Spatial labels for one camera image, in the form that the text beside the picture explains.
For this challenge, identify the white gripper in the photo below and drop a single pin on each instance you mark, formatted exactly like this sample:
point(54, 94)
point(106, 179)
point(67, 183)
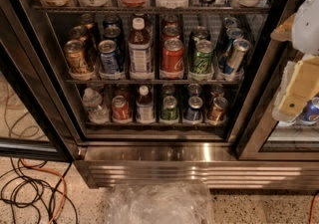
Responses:
point(307, 27)

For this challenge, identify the blue can right compartment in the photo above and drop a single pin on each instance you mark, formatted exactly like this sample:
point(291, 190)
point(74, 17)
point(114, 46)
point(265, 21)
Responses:
point(310, 114)

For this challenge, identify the gold can bottom shelf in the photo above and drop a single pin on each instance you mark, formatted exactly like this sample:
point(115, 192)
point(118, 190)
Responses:
point(216, 113)

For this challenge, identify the right fridge glass door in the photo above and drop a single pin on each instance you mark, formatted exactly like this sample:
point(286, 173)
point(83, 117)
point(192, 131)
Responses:
point(254, 122)

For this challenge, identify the green can middle front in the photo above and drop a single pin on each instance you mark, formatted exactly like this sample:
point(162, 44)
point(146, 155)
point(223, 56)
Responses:
point(201, 61)

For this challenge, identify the blue can bottom shelf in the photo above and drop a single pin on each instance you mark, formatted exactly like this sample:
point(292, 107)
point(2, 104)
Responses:
point(193, 110)

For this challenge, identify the red cola can middle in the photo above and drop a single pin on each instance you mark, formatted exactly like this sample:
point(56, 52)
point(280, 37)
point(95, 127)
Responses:
point(171, 61)

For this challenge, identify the green can bottom shelf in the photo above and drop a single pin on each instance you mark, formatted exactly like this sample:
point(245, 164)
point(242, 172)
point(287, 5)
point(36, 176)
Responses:
point(169, 113)

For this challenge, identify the red can bottom shelf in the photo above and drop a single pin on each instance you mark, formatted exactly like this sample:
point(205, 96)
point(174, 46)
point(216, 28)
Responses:
point(121, 110)

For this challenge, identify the blue can middle front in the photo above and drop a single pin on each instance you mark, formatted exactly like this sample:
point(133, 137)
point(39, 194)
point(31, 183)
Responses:
point(112, 59)

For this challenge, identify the water bottle bottom shelf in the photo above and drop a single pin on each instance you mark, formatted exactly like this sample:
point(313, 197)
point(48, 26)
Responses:
point(94, 104)

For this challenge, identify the gold can middle front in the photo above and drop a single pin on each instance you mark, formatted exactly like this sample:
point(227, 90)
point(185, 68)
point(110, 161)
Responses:
point(80, 64)

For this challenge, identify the brown tea bottle middle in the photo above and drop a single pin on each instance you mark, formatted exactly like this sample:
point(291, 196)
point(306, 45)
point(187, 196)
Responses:
point(140, 49)

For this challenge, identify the brown tea bottle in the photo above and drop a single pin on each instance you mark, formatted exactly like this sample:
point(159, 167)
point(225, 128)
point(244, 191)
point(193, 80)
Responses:
point(145, 105)
point(140, 49)

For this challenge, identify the brown tea bottle bottom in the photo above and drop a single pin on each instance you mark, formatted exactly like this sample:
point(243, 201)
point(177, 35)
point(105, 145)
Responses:
point(145, 105)

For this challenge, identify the clear plastic bag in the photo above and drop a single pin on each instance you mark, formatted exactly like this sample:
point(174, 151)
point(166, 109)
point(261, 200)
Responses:
point(167, 203)

